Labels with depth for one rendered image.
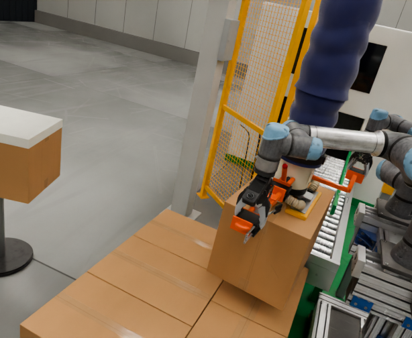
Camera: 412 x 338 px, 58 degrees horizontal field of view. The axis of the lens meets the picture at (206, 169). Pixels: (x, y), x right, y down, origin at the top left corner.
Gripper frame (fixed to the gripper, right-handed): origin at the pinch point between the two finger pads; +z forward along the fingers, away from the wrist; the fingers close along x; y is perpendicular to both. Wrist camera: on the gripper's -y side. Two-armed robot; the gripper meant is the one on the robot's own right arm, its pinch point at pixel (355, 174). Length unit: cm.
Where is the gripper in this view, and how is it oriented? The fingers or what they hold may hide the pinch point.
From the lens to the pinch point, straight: 211.3
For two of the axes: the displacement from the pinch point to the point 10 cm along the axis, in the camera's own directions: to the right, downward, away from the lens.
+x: 8.7, 3.5, -3.6
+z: -1.9, 8.9, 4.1
